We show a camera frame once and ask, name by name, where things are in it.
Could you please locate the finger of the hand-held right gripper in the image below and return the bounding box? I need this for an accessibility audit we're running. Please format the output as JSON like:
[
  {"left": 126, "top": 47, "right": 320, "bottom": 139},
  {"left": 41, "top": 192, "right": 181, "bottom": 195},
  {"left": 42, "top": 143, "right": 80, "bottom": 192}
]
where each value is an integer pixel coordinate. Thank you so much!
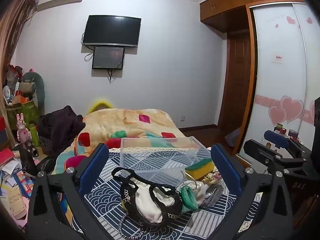
[
  {"left": 264, "top": 129, "right": 313, "bottom": 157},
  {"left": 243, "top": 139, "right": 308, "bottom": 174}
]

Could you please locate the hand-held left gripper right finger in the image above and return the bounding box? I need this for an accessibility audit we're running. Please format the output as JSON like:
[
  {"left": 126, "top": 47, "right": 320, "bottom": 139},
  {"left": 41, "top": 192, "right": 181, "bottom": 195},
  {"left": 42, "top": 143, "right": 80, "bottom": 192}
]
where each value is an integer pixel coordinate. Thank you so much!
[{"left": 211, "top": 143, "right": 298, "bottom": 240}]

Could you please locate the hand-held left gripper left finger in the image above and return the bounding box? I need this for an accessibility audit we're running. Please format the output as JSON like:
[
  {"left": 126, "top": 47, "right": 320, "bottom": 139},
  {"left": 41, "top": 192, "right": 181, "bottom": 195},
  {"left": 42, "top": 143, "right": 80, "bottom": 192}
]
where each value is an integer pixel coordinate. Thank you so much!
[{"left": 27, "top": 143, "right": 110, "bottom": 240}]

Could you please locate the yellow green sponge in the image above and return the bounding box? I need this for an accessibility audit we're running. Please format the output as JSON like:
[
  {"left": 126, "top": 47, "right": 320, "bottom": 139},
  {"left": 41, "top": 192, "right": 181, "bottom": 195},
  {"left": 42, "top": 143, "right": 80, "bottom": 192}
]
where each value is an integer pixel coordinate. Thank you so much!
[{"left": 185, "top": 158, "right": 215, "bottom": 180}]

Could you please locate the clear plastic box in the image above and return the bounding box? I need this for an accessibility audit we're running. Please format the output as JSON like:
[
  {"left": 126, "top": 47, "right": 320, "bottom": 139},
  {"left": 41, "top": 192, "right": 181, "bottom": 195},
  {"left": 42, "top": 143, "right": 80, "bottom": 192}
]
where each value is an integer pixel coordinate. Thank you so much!
[{"left": 120, "top": 136, "right": 212, "bottom": 181}]

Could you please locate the white pouch with black lace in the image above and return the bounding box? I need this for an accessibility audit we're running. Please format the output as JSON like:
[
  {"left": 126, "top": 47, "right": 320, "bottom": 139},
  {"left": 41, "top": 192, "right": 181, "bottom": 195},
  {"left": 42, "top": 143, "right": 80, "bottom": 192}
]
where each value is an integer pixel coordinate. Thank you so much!
[{"left": 111, "top": 167, "right": 184, "bottom": 239}]

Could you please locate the floral cloth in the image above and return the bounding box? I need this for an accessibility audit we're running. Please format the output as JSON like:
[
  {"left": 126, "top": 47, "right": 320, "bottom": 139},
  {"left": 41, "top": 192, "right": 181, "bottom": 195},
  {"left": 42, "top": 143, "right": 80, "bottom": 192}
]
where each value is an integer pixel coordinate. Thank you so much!
[{"left": 201, "top": 172, "right": 223, "bottom": 184}]

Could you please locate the grey glitter cloth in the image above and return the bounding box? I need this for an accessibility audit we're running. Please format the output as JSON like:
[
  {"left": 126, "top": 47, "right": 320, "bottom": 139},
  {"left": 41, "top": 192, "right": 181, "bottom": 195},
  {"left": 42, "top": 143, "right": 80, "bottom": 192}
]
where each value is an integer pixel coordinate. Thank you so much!
[{"left": 201, "top": 184, "right": 226, "bottom": 208}]

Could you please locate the white cloth item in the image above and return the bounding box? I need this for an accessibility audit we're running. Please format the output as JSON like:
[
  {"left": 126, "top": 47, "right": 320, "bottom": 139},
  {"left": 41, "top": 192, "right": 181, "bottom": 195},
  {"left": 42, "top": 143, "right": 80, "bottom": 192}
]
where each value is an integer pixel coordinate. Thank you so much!
[{"left": 186, "top": 180, "right": 209, "bottom": 207}]

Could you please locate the colourful patterned blanket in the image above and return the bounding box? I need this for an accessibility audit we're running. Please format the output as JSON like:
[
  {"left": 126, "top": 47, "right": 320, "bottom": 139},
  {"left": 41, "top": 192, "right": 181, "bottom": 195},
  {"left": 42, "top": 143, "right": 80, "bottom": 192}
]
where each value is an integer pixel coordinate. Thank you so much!
[{"left": 51, "top": 108, "right": 187, "bottom": 230}]

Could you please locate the green ribbon coil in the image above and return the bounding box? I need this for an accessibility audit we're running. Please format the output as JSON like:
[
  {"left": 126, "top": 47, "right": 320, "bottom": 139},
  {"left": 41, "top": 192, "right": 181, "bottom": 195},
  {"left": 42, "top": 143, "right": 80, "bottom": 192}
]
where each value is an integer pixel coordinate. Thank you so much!
[{"left": 180, "top": 185, "right": 199, "bottom": 211}]

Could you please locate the dark clothes pile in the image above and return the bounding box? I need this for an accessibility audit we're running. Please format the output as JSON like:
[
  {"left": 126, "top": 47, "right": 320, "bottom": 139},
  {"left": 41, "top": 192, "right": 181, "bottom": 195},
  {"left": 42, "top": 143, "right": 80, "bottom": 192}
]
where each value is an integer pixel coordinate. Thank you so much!
[{"left": 37, "top": 105, "right": 86, "bottom": 156}]

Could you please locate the wooden wardrobe with white doors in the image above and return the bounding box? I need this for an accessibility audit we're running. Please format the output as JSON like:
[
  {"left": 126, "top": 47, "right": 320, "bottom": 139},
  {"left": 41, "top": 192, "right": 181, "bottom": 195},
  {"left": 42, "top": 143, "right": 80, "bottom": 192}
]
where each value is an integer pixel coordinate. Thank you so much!
[{"left": 199, "top": 0, "right": 320, "bottom": 172}]

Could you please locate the yellow plush toy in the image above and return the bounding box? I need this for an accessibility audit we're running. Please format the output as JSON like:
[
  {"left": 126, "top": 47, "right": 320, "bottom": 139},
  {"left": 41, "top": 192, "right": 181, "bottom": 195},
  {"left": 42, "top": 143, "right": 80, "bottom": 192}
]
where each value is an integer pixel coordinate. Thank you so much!
[{"left": 88, "top": 99, "right": 114, "bottom": 114}]

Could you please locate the black bag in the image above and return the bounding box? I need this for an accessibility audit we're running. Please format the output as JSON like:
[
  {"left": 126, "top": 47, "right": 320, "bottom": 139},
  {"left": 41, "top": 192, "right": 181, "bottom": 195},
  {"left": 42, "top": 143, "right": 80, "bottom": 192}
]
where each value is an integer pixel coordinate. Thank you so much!
[{"left": 18, "top": 146, "right": 55, "bottom": 178}]

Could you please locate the green bottle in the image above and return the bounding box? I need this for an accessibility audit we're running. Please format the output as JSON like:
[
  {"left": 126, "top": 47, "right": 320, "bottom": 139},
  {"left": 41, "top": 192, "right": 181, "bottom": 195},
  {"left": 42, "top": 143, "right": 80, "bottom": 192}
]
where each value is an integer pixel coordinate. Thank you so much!
[{"left": 29, "top": 123, "right": 40, "bottom": 147}]

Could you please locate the brown wooden door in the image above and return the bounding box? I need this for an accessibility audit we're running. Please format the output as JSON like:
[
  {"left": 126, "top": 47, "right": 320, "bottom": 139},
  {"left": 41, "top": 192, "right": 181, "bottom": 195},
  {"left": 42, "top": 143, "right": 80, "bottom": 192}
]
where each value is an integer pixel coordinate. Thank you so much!
[{"left": 217, "top": 30, "right": 251, "bottom": 136}]

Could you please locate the pink rabbit toy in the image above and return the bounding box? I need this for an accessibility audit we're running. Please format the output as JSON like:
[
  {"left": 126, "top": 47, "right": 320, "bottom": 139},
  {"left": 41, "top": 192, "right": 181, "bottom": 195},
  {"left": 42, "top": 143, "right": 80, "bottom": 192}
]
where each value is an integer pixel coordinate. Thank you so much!
[{"left": 15, "top": 114, "right": 31, "bottom": 143}]

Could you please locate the pile of papers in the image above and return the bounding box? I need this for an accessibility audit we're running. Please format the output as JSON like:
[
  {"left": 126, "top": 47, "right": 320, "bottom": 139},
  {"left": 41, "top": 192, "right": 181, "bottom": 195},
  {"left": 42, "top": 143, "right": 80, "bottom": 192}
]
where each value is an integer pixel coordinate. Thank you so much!
[{"left": 0, "top": 155, "right": 36, "bottom": 228}]

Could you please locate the green shopping bag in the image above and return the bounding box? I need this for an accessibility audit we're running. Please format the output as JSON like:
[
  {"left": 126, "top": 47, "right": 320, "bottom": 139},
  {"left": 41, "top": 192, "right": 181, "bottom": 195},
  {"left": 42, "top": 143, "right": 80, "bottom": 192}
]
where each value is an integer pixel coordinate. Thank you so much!
[{"left": 6, "top": 100, "right": 39, "bottom": 131}]

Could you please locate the red box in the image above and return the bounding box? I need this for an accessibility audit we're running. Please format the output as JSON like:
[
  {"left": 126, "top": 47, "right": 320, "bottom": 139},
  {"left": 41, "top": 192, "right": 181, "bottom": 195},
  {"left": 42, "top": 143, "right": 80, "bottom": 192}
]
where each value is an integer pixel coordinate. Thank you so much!
[{"left": 0, "top": 148, "right": 14, "bottom": 167}]

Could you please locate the grey green neck pillow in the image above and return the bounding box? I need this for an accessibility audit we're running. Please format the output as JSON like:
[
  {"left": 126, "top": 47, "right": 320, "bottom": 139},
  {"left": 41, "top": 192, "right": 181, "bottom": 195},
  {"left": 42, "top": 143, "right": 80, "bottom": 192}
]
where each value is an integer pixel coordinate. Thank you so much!
[{"left": 20, "top": 72, "right": 46, "bottom": 111}]

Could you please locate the small black monitor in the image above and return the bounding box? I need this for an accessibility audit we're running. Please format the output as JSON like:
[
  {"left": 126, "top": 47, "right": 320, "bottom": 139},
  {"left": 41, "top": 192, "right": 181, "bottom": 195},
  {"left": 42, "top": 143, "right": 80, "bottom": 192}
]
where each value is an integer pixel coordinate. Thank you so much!
[{"left": 92, "top": 46, "right": 125, "bottom": 70}]

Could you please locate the brown curtain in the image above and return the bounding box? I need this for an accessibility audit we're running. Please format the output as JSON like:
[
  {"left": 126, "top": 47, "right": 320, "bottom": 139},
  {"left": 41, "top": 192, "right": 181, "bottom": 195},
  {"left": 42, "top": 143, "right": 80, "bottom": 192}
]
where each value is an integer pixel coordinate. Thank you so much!
[{"left": 0, "top": 0, "right": 40, "bottom": 140}]

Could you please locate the black wall television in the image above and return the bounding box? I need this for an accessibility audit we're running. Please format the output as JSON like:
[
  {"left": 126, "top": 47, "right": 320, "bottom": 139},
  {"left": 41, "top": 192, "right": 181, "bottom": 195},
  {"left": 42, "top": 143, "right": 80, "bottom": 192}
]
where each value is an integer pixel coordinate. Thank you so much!
[{"left": 82, "top": 15, "right": 142, "bottom": 48}]

